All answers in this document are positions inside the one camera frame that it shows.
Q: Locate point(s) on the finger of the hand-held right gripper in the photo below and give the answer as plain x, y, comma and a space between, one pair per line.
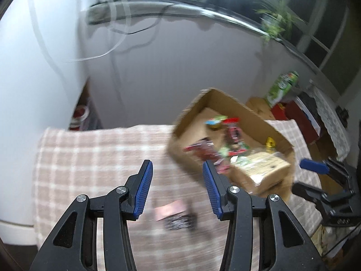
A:
307, 190
313, 166

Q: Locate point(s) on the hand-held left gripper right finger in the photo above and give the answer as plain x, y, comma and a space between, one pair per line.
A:
210, 189

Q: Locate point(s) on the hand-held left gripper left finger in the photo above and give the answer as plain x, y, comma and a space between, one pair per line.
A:
143, 189

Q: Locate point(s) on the pink black snack packet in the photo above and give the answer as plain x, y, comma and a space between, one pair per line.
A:
172, 210

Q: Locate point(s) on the bagged bread loaf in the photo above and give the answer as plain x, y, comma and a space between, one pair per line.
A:
262, 172

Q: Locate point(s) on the brown cardboard box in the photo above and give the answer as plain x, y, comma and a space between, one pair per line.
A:
239, 110

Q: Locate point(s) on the small pink snack packet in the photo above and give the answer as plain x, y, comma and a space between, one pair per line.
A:
222, 168

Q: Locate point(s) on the green snack packet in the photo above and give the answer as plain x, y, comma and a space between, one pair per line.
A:
225, 151

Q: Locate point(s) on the red snack wrapper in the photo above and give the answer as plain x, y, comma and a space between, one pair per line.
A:
198, 147

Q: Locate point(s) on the dark red open box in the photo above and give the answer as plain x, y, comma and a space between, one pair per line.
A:
301, 121

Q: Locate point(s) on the small yellow packet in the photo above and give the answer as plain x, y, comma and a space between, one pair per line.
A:
270, 142

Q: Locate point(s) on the white lace cloth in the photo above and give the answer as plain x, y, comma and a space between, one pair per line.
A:
330, 118

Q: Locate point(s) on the red clear snack packet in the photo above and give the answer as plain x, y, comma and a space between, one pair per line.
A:
234, 132

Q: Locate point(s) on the red cardboard box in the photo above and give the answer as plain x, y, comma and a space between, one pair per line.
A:
280, 113

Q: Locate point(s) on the pink checked blanket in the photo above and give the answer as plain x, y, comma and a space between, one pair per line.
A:
84, 161

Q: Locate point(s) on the blue yellow jelly cup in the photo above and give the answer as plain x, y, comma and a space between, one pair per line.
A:
214, 122

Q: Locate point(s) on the green printed carton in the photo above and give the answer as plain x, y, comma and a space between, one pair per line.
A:
282, 87

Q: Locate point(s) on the red white shelf item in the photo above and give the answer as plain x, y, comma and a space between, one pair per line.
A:
80, 113

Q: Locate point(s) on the green potted plant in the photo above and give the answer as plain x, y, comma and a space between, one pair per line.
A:
275, 25

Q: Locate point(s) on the white window frame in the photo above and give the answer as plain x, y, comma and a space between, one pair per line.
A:
321, 2

